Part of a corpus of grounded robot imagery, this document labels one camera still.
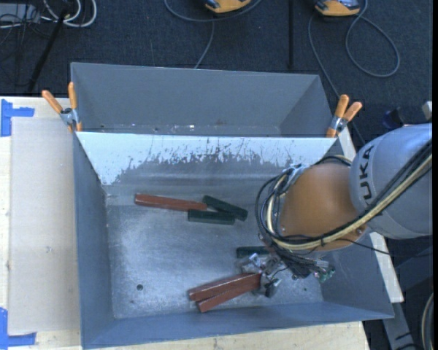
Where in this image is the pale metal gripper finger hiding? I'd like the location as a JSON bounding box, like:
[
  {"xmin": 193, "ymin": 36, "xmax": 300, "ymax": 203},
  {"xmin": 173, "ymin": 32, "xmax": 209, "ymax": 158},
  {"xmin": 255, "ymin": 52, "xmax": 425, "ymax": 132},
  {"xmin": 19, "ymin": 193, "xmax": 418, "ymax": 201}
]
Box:
[
  {"xmin": 264, "ymin": 277, "xmax": 283, "ymax": 299},
  {"xmin": 239, "ymin": 252, "xmax": 263, "ymax": 273}
]

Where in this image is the dark green flat block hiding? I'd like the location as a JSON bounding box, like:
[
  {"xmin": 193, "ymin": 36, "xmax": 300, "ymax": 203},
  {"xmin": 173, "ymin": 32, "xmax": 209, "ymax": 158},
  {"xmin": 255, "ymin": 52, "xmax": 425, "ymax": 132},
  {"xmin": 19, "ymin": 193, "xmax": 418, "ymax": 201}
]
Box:
[
  {"xmin": 201, "ymin": 195, "xmax": 249, "ymax": 222},
  {"xmin": 236, "ymin": 246, "xmax": 270, "ymax": 259},
  {"xmin": 188, "ymin": 209, "xmax": 237, "ymax": 226}
]

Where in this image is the red-brown flat block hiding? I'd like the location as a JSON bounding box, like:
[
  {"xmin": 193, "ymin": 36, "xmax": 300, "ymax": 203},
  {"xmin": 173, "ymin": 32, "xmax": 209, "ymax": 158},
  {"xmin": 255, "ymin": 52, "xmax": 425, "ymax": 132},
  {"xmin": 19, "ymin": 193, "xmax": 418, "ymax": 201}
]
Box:
[
  {"xmin": 196, "ymin": 284, "xmax": 263, "ymax": 314},
  {"xmin": 188, "ymin": 272, "xmax": 263, "ymax": 302},
  {"xmin": 134, "ymin": 193, "xmax": 208, "ymax": 212}
]

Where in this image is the grey metal bin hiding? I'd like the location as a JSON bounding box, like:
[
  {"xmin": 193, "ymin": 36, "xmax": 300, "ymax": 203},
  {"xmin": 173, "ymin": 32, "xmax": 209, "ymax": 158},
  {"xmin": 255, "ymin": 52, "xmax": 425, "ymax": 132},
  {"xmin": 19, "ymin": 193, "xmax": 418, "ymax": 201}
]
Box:
[{"xmin": 69, "ymin": 62, "xmax": 396, "ymax": 350}]

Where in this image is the pale cardboard board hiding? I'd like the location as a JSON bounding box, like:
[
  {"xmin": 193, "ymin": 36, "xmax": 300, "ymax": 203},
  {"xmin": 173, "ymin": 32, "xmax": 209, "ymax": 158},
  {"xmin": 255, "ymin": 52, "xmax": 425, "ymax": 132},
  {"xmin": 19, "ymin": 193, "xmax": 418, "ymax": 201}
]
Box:
[{"xmin": 7, "ymin": 117, "xmax": 82, "ymax": 337}]

